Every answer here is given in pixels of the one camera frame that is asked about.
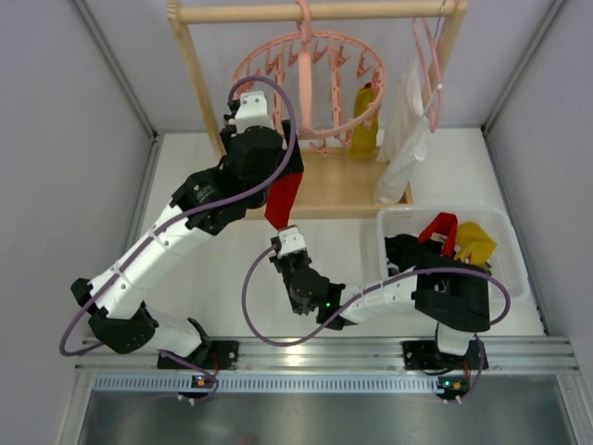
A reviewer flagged yellow sock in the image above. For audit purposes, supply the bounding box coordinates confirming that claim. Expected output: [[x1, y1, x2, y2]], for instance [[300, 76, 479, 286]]
[[454, 222, 497, 266], [349, 83, 379, 159]]

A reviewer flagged white cloth garment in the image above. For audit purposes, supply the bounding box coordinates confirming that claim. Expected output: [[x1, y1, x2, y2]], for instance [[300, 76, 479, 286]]
[[373, 58, 429, 204]]

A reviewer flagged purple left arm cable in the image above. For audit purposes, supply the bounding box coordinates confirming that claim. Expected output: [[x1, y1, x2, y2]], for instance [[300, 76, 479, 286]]
[[58, 75, 297, 357]]

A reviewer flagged pink clothes hanger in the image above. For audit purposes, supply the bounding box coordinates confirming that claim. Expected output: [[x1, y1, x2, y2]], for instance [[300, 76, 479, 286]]
[[411, 18, 444, 133]]

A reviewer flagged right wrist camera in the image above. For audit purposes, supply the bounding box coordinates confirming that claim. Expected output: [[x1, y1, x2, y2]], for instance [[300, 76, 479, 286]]
[[271, 225, 307, 259]]

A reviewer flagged grey slotted cable duct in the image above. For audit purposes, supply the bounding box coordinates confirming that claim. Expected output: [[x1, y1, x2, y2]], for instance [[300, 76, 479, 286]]
[[93, 373, 467, 394]]

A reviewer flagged pink round clip hanger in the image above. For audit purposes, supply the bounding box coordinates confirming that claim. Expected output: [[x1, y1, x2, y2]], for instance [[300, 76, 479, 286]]
[[233, 1, 386, 154]]

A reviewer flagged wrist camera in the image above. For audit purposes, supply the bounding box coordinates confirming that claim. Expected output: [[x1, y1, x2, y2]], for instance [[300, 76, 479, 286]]
[[225, 91, 273, 134], [271, 225, 307, 259]]

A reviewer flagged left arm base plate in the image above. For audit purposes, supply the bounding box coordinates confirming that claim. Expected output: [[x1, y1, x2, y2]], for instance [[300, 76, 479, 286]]
[[157, 339, 240, 372]]

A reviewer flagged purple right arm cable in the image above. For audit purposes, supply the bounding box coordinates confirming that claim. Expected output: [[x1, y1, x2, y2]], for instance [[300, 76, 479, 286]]
[[241, 245, 512, 404]]

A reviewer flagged aluminium mounting rail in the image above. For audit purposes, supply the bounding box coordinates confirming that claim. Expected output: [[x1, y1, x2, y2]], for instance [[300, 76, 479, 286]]
[[74, 337, 580, 375]]

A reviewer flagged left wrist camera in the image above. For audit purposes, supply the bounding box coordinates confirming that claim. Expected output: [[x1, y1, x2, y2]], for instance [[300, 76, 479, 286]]
[[225, 91, 273, 134]]

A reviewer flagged wooden clothes rack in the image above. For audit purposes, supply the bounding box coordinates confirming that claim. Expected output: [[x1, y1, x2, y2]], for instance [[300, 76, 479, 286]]
[[167, 1, 468, 219]]

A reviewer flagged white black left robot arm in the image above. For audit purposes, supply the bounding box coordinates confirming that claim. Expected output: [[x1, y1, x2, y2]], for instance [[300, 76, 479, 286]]
[[71, 120, 304, 364]]

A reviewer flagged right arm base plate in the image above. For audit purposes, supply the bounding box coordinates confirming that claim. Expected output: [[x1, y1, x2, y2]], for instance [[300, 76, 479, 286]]
[[401, 340, 484, 373]]

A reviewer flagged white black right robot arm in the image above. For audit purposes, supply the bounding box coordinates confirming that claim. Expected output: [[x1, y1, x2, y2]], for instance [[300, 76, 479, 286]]
[[270, 250, 491, 375]]

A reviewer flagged red sock with pompom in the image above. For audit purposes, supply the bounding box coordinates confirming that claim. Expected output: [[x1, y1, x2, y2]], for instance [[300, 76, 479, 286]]
[[264, 172, 304, 230], [418, 212, 459, 258]]

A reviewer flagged white perforated plastic basket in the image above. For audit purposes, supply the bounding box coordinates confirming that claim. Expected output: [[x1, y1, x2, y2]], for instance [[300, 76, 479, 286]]
[[376, 205, 530, 301]]

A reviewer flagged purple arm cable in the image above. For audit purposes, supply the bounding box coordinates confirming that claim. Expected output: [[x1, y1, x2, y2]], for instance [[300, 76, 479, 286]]
[[241, 245, 512, 404], [58, 75, 297, 357]]

